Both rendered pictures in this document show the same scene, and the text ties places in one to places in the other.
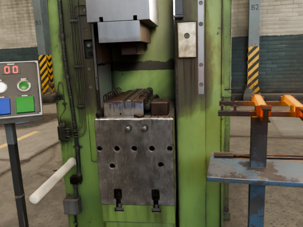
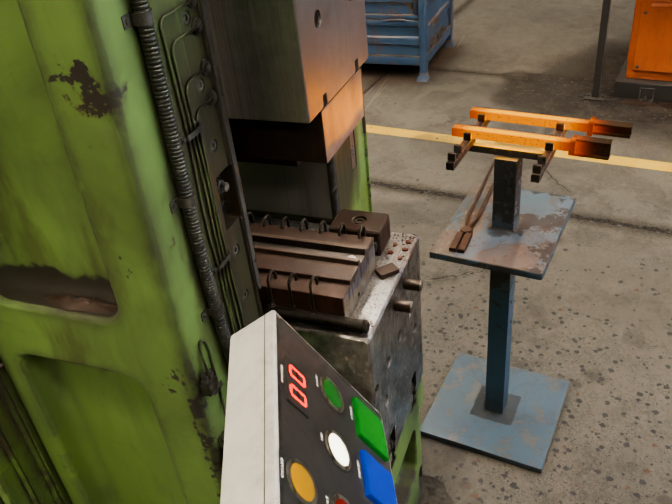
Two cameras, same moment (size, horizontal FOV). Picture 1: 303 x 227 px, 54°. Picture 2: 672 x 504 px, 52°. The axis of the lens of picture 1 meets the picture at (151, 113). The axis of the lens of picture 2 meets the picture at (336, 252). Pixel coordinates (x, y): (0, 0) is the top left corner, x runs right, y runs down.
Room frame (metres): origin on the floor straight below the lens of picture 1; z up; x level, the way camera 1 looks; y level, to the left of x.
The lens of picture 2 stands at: (1.15, 1.25, 1.81)
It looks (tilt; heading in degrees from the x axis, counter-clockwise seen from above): 34 degrees down; 287
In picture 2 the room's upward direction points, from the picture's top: 7 degrees counter-clockwise
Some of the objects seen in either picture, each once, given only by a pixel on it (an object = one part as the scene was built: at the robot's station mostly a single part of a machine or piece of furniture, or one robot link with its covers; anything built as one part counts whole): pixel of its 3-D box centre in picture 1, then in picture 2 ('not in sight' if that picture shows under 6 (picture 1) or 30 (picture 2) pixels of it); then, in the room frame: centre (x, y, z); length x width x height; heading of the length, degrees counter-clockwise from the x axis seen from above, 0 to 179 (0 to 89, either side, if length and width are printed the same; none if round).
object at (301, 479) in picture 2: not in sight; (301, 482); (1.36, 0.79, 1.16); 0.05 x 0.03 x 0.04; 83
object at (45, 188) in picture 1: (55, 178); not in sight; (1.39, 0.49, 0.62); 0.44 x 0.05 x 0.05; 173
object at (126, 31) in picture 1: (127, 34); (238, 107); (1.65, 0.11, 1.32); 0.42 x 0.20 x 0.10; 173
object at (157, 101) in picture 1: (160, 106); (360, 231); (1.48, -0.05, 0.95); 0.12 x 0.08 x 0.06; 173
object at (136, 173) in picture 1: (143, 145); (289, 339); (1.65, 0.06, 0.69); 0.56 x 0.38 x 0.45; 173
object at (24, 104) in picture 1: (25, 105); (367, 430); (1.34, 0.57, 1.01); 0.07 x 0.05 x 0.07; 108
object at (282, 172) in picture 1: (257, 167); (505, 226); (1.16, -0.43, 0.74); 0.40 x 0.30 x 0.02; 76
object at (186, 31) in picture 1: (186, 40); not in sight; (1.53, -0.19, 1.27); 0.09 x 0.02 x 0.17; 83
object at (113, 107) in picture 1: (130, 100); (267, 264); (1.65, 0.11, 0.96); 0.42 x 0.20 x 0.09; 173
